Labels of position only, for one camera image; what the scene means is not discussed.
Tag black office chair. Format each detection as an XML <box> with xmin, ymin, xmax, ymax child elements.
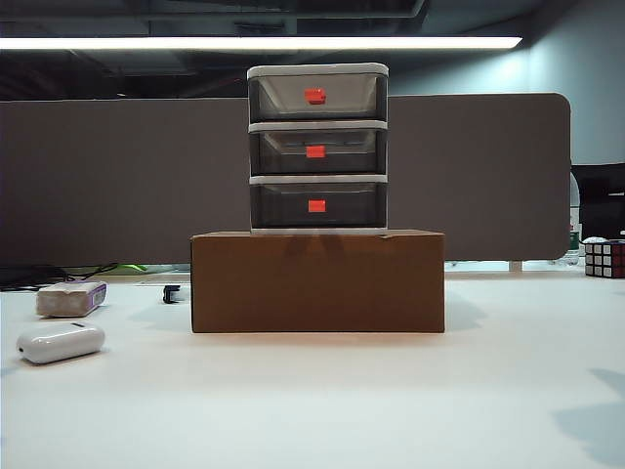
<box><xmin>570</xmin><ymin>164</ymin><xmax>625</xmax><ymax>243</ymax></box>

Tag brown cardboard box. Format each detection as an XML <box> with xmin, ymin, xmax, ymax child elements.
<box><xmin>189</xmin><ymin>230</ymin><xmax>446</xmax><ymax>335</ymax></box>

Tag grey desk partition panel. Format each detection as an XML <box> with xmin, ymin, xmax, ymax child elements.
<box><xmin>0</xmin><ymin>92</ymin><xmax>572</xmax><ymax>268</ymax></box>

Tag white earphone case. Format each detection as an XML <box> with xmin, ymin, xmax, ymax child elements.
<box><xmin>17</xmin><ymin>320</ymin><xmax>106</xmax><ymax>365</ymax></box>

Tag ceiling light strip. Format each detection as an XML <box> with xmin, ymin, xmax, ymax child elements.
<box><xmin>0</xmin><ymin>35</ymin><xmax>523</xmax><ymax>52</ymax></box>

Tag clear bottle green label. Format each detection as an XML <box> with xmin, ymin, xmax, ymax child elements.
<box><xmin>567</xmin><ymin>173</ymin><xmax>583</xmax><ymax>258</ymax></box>

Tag rubiks cube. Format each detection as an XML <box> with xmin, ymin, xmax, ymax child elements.
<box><xmin>584</xmin><ymin>238</ymin><xmax>625</xmax><ymax>280</ymax></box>

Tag black cables bundle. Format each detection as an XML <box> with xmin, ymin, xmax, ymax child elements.
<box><xmin>0</xmin><ymin>262</ymin><xmax>121</xmax><ymax>292</ymax></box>

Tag white plastic drawer cabinet frame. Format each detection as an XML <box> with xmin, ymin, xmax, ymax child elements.
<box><xmin>246</xmin><ymin>63</ymin><xmax>391</xmax><ymax>235</ymax></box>

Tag grey translucent drawer orange handle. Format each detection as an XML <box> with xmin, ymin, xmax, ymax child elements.
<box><xmin>250</xmin><ymin>183</ymin><xmax>388</xmax><ymax>230</ymax></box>
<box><xmin>249</xmin><ymin>76</ymin><xmax>387</xmax><ymax>121</ymax></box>
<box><xmin>249</xmin><ymin>130</ymin><xmax>388</xmax><ymax>176</ymax></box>

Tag white block purple sleeve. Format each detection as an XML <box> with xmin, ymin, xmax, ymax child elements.
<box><xmin>36</xmin><ymin>280</ymin><xmax>108</xmax><ymax>319</ymax></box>

